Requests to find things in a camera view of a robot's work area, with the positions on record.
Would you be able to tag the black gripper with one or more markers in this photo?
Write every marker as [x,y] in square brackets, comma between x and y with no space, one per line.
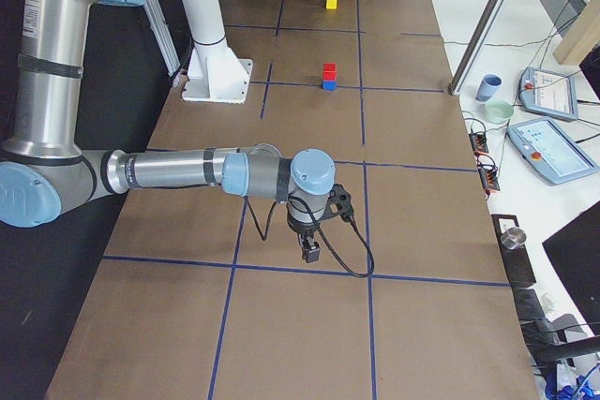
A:
[301,228]

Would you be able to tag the yellow wooden block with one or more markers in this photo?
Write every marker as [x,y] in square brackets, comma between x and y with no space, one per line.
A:
[331,4]

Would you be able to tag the red wooden block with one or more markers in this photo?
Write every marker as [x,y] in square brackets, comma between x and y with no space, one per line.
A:
[329,72]

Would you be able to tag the blue wooden block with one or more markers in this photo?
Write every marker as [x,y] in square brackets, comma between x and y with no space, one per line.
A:
[329,85]

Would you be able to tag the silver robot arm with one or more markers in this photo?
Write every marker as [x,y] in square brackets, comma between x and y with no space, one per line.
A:
[45,174]

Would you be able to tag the blue plastic cup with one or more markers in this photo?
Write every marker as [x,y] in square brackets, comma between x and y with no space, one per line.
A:
[488,87]

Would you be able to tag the near black orange connector box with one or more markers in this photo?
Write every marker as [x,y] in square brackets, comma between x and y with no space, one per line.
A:
[489,177]

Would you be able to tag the black orange connector box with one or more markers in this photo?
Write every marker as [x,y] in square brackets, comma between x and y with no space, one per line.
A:
[479,143]
[489,177]

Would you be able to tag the far black orange connector box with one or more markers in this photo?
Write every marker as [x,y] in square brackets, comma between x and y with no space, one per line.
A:
[479,143]

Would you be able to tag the silver metal cylinder weight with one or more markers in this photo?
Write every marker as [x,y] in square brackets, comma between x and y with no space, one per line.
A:
[513,238]

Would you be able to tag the green plastic bowl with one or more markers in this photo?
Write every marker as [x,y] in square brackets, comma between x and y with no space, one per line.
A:
[498,111]

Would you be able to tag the far teach pendant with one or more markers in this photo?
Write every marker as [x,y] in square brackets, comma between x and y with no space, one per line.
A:
[548,93]

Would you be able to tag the teach pendant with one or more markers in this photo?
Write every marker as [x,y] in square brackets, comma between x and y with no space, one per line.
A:
[548,93]
[550,151]

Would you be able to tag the near teach pendant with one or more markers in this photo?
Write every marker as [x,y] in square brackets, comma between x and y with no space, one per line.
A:
[550,151]

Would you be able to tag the black monitor corner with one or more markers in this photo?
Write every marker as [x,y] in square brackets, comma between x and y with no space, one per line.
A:
[573,252]

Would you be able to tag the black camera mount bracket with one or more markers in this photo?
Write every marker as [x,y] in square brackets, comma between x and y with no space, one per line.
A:
[339,203]

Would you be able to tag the white pedestal column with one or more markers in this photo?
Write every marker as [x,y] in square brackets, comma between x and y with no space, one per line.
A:
[215,73]

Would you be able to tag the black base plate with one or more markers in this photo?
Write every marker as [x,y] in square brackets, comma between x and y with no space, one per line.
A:
[516,263]

